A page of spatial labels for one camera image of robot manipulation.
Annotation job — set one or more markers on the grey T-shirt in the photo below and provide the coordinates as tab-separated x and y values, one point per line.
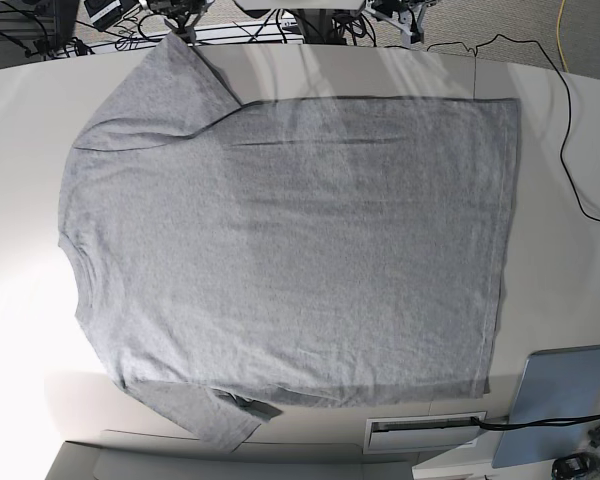
232	258

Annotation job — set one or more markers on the white cable tray slot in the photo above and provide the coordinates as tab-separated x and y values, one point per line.
395	435

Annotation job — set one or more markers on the black device bottom right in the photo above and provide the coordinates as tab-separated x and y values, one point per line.
574	466

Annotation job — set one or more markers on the grey monitor back panel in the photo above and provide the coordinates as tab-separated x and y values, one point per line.
556	383

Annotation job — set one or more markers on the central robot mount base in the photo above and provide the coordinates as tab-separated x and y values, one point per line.
319	21

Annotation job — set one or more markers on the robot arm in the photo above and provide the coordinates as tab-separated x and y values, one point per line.
407	16
180	16

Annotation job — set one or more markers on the black white box device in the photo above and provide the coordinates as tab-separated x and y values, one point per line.
98	10

